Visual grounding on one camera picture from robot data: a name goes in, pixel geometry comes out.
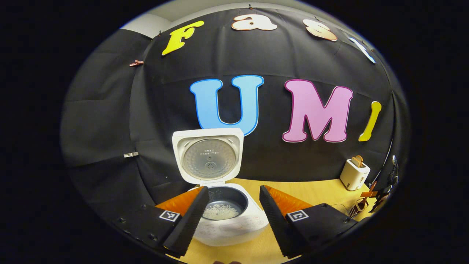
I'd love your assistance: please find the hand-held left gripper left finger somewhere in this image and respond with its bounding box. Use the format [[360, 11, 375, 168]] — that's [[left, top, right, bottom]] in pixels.
[[110, 186, 210, 258]]

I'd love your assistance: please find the white cable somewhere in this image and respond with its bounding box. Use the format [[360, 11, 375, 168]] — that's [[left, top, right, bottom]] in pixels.
[[380, 139, 395, 178]]

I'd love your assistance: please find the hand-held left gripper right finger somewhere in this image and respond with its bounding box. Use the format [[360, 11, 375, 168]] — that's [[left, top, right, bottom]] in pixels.
[[259, 185, 359, 259]]

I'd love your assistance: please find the white rice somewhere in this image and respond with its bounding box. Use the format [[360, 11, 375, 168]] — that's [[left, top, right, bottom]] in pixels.
[[203, 204, 240, 220]]

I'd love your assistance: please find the black backdrop cloth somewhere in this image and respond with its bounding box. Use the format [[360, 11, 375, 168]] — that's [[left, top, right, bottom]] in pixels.
[[60, 7, 410, 235]]

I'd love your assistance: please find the brown wooden spoon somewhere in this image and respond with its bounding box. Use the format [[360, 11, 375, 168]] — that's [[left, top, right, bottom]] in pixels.
[[357, 180, 378, 210]]

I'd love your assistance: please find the white rice cooker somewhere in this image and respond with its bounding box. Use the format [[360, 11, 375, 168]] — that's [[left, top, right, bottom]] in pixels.
[[171, 128, 270, 247]]

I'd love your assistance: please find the white toaster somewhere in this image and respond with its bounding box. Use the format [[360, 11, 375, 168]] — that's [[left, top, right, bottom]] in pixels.
[[340, 158, 371, 191]]

